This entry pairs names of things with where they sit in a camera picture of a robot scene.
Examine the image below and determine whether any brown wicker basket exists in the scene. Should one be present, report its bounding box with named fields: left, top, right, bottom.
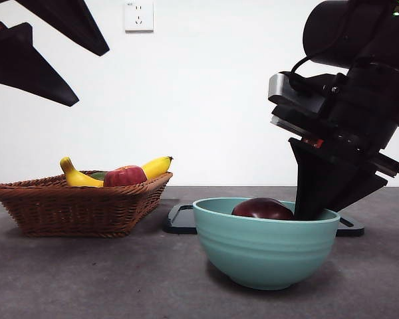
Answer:
left=0, top=170, right=174, bottom=239

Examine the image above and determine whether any dark red plum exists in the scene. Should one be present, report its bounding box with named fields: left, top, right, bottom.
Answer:
left=231, top=197, right=295, bottom=221

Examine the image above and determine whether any red apple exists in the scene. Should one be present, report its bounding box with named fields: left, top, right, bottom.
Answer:
left=102, top=165, right=148, bottom=188

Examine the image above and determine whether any white wall socket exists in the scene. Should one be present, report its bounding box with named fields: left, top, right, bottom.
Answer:
left=124, top=0, right=155, bottom=34

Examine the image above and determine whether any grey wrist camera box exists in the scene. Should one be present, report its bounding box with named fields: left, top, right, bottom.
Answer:
left=267, top=70, right=347, bottom=118

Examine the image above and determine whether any teal bowl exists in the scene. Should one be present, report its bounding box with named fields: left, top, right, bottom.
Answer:
left=192, top=197, right=341, bottom=291

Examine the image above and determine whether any dark rectangular tray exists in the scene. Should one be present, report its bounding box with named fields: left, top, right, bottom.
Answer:
left=162, top=203, right=366, bottom=238

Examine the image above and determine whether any yellow banana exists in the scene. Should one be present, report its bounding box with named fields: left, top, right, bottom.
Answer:
left=59, top=155, right=174, bottom=189

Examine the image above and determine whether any black camera cable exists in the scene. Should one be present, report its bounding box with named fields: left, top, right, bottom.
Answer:
left=289, top=54, right=324, bottom=88

